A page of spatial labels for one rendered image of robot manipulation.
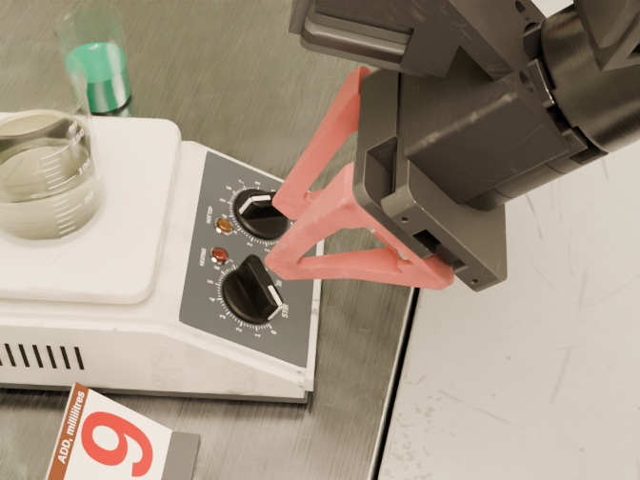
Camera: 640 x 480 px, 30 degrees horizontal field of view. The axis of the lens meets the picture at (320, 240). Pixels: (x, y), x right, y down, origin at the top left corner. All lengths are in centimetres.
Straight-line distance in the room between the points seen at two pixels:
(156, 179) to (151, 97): 18
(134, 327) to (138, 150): 10
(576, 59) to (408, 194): 8
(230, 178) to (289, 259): 15
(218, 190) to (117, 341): 11
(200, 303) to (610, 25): 29
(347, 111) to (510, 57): 9
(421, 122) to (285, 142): 31
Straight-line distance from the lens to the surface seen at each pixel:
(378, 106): 48
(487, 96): 43
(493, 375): 65
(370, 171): 46
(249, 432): 63
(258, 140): 76
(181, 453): 62
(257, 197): 63
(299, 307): 63
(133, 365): 61
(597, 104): 44
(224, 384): 62
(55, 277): 59
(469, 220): 47
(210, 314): 60
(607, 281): 70
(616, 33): 39
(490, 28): 43
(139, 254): 59
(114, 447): 60
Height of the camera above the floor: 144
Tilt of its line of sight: 50 degrees down
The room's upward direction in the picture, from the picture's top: straight up
